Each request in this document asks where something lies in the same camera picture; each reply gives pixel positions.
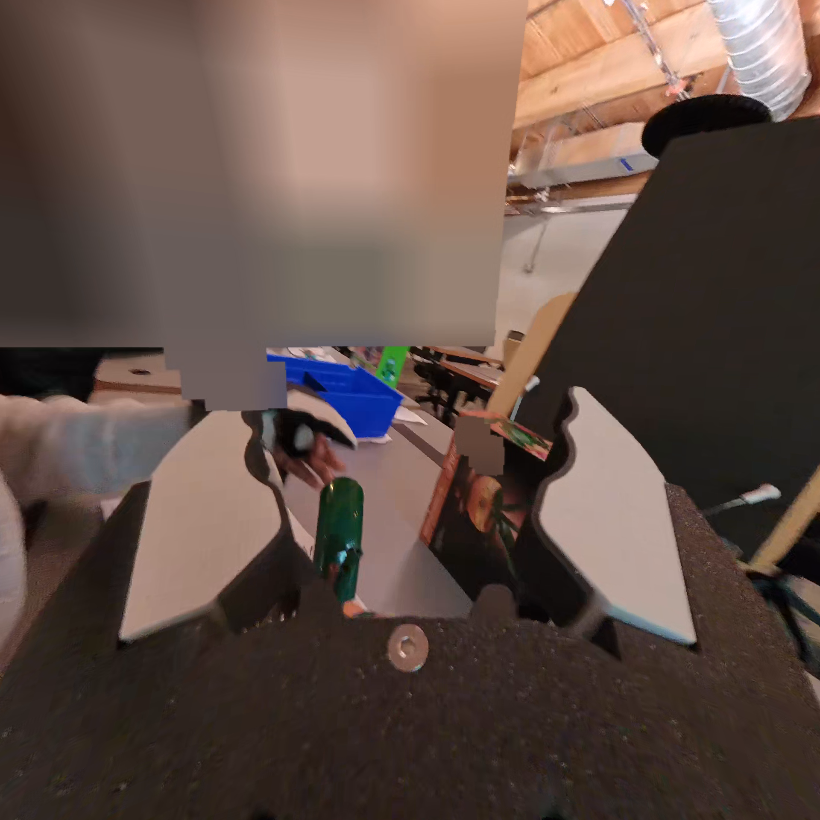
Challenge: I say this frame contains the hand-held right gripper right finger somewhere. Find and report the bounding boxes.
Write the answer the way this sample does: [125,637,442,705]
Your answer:
[533,386,699,645]

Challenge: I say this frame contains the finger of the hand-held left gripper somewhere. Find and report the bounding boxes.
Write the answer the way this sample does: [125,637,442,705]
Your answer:
[286,391,358,449]

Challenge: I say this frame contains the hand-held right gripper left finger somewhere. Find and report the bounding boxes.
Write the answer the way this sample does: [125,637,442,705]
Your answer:
[117,409,302,643]

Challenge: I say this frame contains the person's left forearm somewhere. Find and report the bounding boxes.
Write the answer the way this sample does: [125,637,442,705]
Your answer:
[0,394,193,508]

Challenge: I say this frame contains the person's left hand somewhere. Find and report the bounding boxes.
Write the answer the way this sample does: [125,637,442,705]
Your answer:
[281,443,348,492]

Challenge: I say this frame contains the blue plastic bin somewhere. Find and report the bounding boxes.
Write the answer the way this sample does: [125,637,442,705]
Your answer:
[266,354,404,439]

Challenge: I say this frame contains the white paper sheets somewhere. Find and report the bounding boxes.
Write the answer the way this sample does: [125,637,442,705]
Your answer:
[355,410,429,446]

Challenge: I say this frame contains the dark orchid print box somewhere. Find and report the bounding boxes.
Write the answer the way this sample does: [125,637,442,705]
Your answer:
[419,410,553,600]

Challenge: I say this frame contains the rounded plywood panel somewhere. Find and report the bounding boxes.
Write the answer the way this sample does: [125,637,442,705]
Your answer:
[487,291,577,417]

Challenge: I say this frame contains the person's grey hoodie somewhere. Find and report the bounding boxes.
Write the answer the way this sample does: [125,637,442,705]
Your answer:
[0,477,29,648]

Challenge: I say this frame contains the large black board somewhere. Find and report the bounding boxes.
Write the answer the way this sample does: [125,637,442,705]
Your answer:
[512,118,820,577]

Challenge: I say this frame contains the silver air duct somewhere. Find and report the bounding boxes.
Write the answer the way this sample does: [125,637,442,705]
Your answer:
[708,0,813,123]

